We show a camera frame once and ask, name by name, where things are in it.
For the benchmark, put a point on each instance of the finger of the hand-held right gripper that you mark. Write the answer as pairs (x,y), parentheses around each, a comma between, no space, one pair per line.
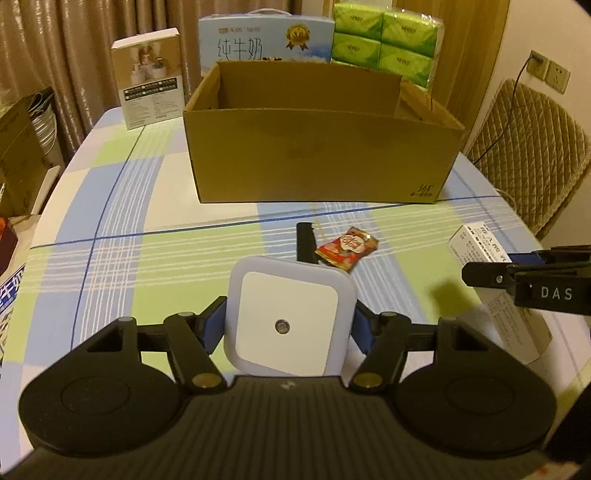
(563,258)
(485,274)

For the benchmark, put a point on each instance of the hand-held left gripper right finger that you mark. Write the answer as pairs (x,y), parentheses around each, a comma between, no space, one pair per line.
(362,327)

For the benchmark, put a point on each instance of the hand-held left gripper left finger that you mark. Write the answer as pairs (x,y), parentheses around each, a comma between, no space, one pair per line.
(214,321)

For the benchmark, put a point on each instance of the long white printed box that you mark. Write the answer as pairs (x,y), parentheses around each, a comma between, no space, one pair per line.
(475,244)

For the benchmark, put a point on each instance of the white square night light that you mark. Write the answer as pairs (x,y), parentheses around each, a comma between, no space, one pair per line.
(286,300)

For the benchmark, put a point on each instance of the red snack packet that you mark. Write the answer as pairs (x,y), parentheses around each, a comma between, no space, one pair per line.
(346,247)

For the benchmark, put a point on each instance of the black comb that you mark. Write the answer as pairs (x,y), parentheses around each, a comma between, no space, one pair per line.
(305,240)

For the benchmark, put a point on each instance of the chair with quilted cover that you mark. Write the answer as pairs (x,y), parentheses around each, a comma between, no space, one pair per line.
(531,147)

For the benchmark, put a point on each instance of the checked tablecloth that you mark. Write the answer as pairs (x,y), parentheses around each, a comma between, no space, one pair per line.
(138,184)

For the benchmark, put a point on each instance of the blue white printed carton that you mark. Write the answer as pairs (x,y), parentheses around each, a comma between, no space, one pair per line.
(9,295)

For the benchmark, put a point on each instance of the dark red box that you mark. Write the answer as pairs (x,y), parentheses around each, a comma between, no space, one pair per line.
(7,244)

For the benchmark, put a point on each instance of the white product box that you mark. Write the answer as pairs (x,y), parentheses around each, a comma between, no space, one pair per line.
(147,83)

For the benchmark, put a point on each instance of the brown cardboard storage box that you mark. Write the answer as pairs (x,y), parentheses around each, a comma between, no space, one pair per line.
(18,170)

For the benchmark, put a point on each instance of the pack of green tissues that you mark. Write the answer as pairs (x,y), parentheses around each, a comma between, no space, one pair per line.
(388,41)

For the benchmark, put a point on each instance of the stack of metal bowls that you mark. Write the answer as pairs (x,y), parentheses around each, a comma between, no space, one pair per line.
(44,124)

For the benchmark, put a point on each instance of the blue white milk carton box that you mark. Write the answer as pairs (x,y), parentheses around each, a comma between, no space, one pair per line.
(258,41)

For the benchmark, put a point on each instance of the beige curtain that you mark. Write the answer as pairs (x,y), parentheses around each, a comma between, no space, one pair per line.
(69,46)

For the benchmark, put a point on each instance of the white wall socket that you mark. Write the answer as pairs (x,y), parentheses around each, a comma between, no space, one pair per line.
(558,76)
(538,69)

